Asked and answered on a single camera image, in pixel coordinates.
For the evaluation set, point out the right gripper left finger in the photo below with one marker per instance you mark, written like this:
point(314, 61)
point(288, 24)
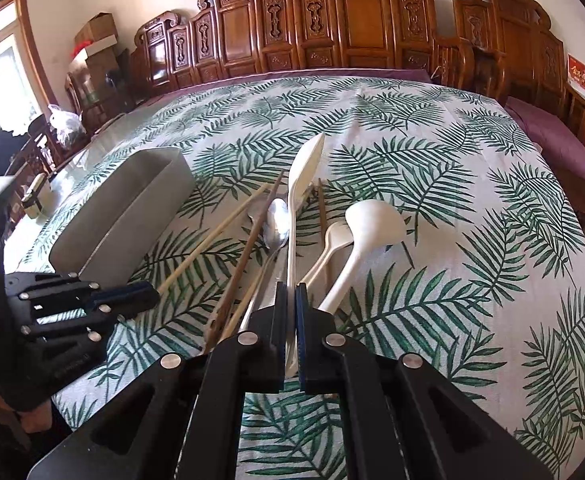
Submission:
point(213, 388)

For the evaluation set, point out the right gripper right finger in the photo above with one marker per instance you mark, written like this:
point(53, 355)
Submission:
point(366, 385)

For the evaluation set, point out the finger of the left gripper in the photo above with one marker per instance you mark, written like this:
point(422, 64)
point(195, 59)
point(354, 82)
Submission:
point(129, 299)

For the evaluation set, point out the light bamboo chopstick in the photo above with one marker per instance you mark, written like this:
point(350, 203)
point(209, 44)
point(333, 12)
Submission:
point(210, 238)
point(239, 313)

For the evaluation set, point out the dark brown wooden chopstick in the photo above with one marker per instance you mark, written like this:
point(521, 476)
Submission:
point(219, 315)

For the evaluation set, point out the small cream plastic spoon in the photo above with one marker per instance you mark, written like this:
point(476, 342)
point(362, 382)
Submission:
point(338, 236)

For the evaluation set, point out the large metal spoon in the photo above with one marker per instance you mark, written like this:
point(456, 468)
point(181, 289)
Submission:
point(275, 233)

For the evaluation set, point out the cream plastic ladle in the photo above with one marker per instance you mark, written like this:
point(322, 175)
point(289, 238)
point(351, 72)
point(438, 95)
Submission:
point(374, 224)

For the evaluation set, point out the cream rice paddle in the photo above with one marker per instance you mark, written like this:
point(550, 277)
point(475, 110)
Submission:
point(300, 176)

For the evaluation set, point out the person's left hand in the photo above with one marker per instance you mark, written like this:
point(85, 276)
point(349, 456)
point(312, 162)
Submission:
point(37, 420)

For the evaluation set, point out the grey rectangular utensil tray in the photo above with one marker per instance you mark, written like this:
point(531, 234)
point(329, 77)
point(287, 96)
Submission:
point(124, 217)

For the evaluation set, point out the wooden side chair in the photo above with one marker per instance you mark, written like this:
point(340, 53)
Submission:
point(43, 153)

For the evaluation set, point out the green leaf print tablecloth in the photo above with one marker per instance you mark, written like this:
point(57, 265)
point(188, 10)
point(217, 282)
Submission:
point(424, 219)

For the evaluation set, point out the thin brown chopstick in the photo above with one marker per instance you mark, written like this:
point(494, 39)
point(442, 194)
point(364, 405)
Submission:
point(323, 222)

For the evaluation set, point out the white plastic bag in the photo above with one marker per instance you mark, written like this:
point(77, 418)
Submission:
point(67, 125)

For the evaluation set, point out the stacked cardboard boxes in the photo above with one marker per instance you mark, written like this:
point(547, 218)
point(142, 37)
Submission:
point(94, 73)

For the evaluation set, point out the purple armchair cushion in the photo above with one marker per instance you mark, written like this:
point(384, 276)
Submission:
point(560, 147)

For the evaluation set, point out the carved wooden sofa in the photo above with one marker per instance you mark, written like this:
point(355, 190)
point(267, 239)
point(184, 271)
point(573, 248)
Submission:
point(235, 38)

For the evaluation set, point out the carved wooden armchair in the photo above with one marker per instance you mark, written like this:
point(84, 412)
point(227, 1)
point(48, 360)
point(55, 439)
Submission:
point(506, 48)

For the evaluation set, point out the red gift box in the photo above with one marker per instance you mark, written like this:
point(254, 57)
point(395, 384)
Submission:
point(576, 74)

